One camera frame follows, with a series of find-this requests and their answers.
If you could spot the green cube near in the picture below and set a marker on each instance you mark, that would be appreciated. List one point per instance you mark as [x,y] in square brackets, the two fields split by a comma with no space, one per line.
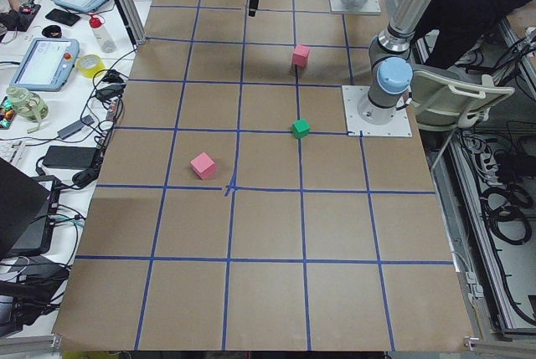
[300,128]

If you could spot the yellow tape roll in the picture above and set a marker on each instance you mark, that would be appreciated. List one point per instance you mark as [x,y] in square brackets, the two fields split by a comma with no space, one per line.
[90,66]

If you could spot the pink cube centre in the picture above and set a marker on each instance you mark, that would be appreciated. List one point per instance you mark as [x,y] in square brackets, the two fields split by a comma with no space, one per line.
[300,55]

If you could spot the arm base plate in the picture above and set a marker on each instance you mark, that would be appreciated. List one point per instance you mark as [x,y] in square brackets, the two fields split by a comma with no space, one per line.
[356,7]
[367,120]

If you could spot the teach pendant near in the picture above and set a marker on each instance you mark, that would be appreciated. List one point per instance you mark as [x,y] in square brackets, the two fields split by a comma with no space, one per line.
[47,64]

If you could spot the white squeeze bottle red cap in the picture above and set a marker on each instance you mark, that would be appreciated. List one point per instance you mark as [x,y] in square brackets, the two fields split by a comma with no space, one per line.
[103,38]

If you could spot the white office chair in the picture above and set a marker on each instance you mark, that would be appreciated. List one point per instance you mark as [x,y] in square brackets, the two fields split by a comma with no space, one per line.
[444,102]

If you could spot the pink cube far left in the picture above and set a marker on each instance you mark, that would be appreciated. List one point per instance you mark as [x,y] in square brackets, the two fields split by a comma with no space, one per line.
[203,166]

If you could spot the black laptop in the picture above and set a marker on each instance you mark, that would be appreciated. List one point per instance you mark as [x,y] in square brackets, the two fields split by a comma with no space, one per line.
[27,206]

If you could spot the black smartphone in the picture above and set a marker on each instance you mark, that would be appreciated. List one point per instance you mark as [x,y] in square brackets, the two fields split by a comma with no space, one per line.
[62,17]

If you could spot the pink cube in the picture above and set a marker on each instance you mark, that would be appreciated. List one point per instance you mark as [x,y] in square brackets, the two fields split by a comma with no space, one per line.
[203,166]
[300,55]

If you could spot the black power brick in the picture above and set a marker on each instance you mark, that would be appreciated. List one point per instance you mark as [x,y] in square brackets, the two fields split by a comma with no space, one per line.
[69,157]

